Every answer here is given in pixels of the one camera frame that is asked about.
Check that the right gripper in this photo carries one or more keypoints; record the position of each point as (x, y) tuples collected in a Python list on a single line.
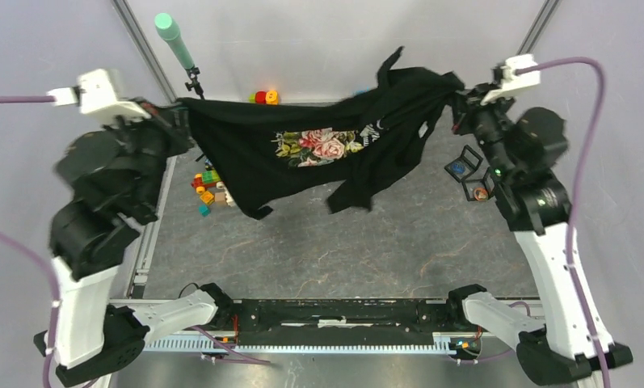
[(468, 107)]

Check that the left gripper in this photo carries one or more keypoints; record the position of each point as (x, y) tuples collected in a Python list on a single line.
[(174, 119)]

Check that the blue round brooch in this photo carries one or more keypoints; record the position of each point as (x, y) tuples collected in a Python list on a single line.
[(458, 168)]

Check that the black floral t-shirt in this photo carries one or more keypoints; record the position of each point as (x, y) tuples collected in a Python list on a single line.
[(364, 143)]

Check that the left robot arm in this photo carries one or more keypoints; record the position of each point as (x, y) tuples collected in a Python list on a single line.
[(115, 175)]

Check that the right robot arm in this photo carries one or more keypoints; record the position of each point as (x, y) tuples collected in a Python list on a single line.
[(569, 344)]

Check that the red duplo car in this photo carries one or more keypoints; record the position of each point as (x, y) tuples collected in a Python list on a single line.
[(202, 182)]

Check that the yellow duplo brick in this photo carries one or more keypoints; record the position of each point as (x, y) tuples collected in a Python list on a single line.
[(207, 198)]

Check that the teal block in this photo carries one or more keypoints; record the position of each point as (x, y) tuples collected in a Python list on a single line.
[(204, 210)]

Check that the red yellow green toy rings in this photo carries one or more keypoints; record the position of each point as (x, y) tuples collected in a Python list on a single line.
[(264, 97)]

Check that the green microphone on stand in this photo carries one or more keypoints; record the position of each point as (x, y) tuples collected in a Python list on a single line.
[(169, 31)]

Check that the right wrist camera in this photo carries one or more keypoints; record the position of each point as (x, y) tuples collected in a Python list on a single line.
[(508, 82)]

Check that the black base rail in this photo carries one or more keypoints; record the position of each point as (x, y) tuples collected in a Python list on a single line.
[(340, 322)]

